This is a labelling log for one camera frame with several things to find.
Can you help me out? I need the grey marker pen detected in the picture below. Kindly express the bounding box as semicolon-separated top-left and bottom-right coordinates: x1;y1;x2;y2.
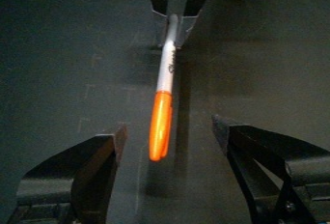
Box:
148;13;181;163

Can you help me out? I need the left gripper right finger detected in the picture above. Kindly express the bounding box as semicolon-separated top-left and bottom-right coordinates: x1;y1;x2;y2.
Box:
211;114;330;224

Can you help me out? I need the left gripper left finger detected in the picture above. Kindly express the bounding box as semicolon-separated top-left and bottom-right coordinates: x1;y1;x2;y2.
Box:
6;123;128;224

